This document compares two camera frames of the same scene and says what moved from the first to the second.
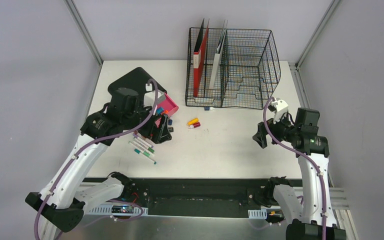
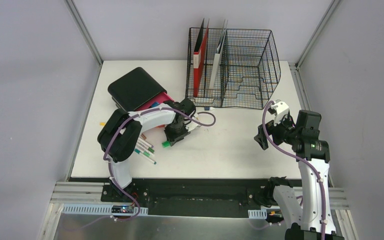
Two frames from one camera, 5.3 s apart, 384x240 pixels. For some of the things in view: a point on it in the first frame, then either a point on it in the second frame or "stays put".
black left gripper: x=157 y=131 to x=175 y=136
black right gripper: x=260 y=136 stays put
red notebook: x=199 y=61 stays put
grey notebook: x=217 y=55 stays put
